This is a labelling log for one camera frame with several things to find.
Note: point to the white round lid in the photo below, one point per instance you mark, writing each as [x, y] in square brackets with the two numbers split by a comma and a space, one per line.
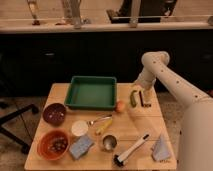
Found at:
[79, 128]

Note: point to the black office chair base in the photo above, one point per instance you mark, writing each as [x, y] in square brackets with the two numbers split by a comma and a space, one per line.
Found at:
[4, 119]

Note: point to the dark red bowl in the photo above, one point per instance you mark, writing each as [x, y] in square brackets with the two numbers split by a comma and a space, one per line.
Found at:
[54, 114]

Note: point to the wooden table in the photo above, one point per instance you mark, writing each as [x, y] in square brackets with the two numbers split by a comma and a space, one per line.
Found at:
[125, 129]

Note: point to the blue sponge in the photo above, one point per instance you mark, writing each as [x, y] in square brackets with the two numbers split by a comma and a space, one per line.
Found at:
[81, 146]

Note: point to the metal spoon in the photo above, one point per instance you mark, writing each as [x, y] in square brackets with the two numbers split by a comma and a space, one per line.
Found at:
[92, 122]

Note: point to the metal cup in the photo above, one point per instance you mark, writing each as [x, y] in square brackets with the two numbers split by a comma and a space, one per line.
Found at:
[109, 142]

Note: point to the yellow banana toy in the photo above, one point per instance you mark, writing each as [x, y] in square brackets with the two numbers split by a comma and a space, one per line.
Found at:
[102, 128]

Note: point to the orange bowl with contents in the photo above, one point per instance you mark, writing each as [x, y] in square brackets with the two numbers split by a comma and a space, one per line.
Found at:
[53, 145]

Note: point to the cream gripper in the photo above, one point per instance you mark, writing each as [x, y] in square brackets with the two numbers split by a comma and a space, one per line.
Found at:
[139, 87]

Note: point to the grey folded cloth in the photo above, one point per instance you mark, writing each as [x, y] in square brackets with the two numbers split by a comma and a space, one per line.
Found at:
[160, 150]

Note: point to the white handled dish brush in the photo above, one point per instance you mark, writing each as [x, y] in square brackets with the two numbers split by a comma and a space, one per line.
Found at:
[119, 159]

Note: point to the green cucumber toy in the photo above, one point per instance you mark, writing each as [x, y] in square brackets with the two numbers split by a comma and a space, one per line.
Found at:
[132, 98]

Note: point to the orange ball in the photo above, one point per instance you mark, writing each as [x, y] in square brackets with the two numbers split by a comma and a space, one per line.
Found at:
[120, 107]

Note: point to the green plastic tray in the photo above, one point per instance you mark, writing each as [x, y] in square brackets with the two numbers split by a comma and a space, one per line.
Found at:
[92, 93]

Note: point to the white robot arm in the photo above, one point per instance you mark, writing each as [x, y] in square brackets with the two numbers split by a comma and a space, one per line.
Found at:
[195, 150]

